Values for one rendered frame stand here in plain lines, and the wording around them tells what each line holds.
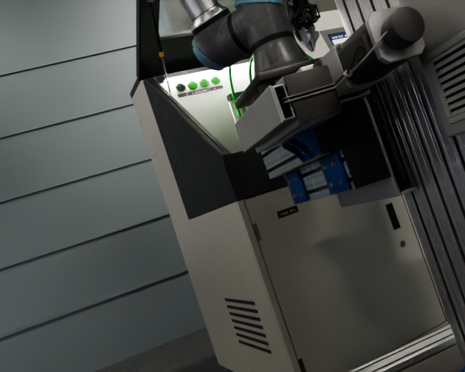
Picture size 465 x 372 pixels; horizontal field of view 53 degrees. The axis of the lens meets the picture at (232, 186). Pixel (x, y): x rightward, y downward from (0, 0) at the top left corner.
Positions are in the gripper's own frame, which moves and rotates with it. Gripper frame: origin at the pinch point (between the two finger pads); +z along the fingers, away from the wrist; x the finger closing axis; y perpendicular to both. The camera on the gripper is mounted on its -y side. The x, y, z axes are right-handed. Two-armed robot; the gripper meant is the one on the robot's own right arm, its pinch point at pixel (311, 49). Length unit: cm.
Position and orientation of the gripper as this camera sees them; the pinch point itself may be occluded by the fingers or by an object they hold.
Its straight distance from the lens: 185.6
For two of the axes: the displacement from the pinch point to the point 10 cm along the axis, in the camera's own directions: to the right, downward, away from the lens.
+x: 8.8, -2.7, 4.0
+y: 3.6, -1.7, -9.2
